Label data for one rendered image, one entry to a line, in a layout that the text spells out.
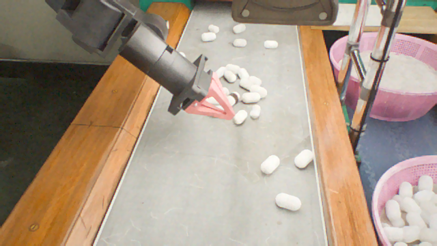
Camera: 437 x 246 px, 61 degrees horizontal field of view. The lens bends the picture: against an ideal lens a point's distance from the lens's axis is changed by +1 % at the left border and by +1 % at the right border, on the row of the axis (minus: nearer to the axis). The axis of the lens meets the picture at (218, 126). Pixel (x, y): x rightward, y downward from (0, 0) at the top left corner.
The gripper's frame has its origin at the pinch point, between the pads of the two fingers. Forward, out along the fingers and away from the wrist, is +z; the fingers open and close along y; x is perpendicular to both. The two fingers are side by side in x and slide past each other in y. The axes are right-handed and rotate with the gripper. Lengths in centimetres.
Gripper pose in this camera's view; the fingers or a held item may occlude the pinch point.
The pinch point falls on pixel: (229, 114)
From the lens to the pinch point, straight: 60.9
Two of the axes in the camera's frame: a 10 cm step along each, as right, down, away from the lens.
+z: 7.5, 5.6, 3.5
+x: -6.5, 5.5, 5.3
